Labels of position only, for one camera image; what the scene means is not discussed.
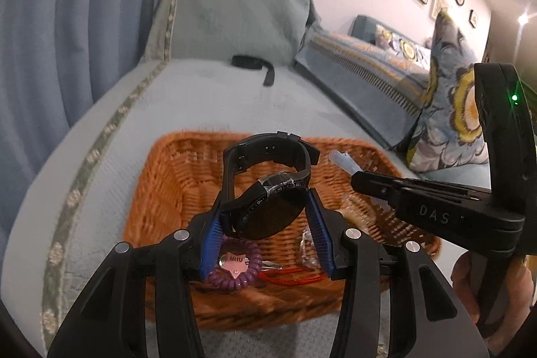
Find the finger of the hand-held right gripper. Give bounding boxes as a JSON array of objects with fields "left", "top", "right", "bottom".
[
  {"left": 350, "top": 170, "right": 491, "bottom": 195},
  {"left": 352, "top": 183, "right": 400, "bottom": 210}
]

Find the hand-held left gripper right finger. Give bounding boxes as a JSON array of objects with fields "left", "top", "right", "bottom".
[{"left": 306, "top": 187, "right": 489, "bottom": 358}]

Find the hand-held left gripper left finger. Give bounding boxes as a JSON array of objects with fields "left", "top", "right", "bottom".
[{"left": 47, "top": 196, "right": 227, "bottom": 358}]

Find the red string bracelet pink star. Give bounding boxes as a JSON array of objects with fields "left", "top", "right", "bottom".
[{"left": 218, "top": 253, "right": 328, "bottom": 287}]

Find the translucent white hair clip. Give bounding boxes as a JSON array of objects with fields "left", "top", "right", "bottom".
[{"left": 329, "top": 150, "right": 361, "bottom": 176}]

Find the purple coil hair tie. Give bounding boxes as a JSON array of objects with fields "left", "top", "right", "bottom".
[{"left": 208, "top": 241, "right": 263, "bottom": 292}]

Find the black wrist watch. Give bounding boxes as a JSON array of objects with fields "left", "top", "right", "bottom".
[{"left": 220, "top": 133, "right": 320, "bottom": 241}]

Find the brown wicker basket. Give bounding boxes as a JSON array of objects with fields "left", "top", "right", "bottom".
[{"left": 121, "top": 132, "right": 441, "bottom": 331}]

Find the clear plastic jewelry packet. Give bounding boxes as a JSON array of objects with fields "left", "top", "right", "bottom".
[{"left": 296, "top": 228, "right": 326, "bottom": 268}]

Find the person's right hand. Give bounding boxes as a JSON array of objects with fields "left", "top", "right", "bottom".
[{"left": 451, "top": 253, "right": 537, "bottom": 358}]

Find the large floral cushion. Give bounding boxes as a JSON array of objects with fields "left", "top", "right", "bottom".
[{"left": 405, "top": 10, "right": 491, "bottom": 174}]

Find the striped bolster cushion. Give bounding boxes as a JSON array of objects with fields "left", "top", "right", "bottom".
[{"left": 294, "top": 24, "right": 433, "bottom": 149}]

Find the small floral cushion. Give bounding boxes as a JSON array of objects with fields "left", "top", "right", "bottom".
[{"left": 375, "top": 24, "right": 433, "bottom": 63}]

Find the white framed butterfly picture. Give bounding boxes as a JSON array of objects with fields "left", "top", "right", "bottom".
[{"left": 430, "top": 0, "right": 449, "bottom": 21}]

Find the blue curtain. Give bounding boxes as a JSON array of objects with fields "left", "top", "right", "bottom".
[{"left": 0, "top": 0, "right": 173, "bottom": 258}]

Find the black strap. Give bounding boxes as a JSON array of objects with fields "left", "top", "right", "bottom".
[{"left": 231, "top": 54, "right": 278, "bottom": 87}]

